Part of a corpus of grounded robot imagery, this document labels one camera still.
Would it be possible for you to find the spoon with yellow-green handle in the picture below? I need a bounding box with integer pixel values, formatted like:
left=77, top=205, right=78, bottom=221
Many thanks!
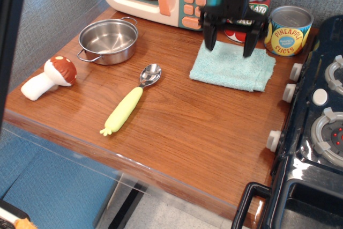
left=100, top=64, right=162, bottom=136

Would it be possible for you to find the pineapple slices can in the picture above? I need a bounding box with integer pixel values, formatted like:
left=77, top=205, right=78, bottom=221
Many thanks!
left=264, top=6, right=314, bottom=57

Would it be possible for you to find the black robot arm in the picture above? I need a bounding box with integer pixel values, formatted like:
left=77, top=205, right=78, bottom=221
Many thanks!
left=199, top=0, right=267, bottom=57

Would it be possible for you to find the white stove knob middle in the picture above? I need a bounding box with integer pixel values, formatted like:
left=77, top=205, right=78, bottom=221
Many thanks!
left=282, top=84, right=296, bottom=103

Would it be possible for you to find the black toy stove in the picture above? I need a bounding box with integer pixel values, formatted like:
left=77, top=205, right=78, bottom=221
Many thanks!
left=232, top=15, right=342, bottom=228

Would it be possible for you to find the white stove knob front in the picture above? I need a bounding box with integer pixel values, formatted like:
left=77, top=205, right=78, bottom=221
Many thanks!
left=266, top=130, right=281, bottom=152

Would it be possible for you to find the black tray corner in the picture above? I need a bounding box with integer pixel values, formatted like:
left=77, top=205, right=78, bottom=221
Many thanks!
left=1, top=200, right=30, bottom=229

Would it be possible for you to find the light blue cloth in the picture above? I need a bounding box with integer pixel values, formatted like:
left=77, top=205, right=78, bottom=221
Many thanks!
left=189, top=41, right=276, bottom=92

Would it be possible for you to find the white stove knob rear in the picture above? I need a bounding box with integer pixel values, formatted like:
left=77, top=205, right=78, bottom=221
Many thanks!
left=289, top=63, right=303, bottom=82

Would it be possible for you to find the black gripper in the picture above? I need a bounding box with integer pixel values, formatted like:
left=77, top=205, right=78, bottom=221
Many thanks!
left=199, top=0, right=267, bottom=57

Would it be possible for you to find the plush mushroom toy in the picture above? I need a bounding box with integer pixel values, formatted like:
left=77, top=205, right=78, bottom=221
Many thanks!
left=21, top=56, right=77, bottom=101

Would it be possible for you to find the small steel pot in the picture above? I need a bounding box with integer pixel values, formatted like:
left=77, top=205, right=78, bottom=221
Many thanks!
left=77, top=17, right=138, bottom=65

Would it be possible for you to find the white stove knob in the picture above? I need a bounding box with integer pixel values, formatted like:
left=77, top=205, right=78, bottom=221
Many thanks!
left=266, top=130, right=281, bottom=152
left=289, top=63, right=303, bottom=82
left=282, top=84, right=296, bottom=103

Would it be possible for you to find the tomato sauce can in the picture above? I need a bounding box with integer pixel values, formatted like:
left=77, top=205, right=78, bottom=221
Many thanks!
left=225, top=0, right=271, bottom=43

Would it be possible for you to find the orange fuzzy object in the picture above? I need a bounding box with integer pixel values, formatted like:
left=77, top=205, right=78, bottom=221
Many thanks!
left=14, top=218, right=37, bottom=229

